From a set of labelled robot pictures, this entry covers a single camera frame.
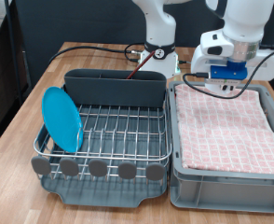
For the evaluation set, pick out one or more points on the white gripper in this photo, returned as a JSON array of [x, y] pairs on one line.
[[199, 60]]

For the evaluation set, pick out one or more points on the brown wooden spoon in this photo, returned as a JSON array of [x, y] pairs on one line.
[[140, 64]]

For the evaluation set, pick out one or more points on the blue plate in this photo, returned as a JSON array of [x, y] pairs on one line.
[[61, 119]]

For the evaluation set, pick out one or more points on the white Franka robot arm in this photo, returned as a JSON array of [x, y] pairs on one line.
[[160, 28]]

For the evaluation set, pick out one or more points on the grey dish drying rack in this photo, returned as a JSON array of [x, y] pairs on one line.
[[112, 196]]

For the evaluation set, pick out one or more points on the pink checked cloth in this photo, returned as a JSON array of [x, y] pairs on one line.
[[224, 137]]

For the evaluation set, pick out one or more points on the grey plastic crate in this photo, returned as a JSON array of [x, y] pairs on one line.
[[224, 193]]

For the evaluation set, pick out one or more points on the dark grey cutlery holder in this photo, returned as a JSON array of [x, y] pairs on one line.
[[112, 90]]

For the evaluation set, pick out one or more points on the blue mounted wrist camera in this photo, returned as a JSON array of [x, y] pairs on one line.
[[228, 73]]

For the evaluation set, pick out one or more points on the dark metal frame pole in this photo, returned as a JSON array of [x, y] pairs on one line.
[[14, 56]]

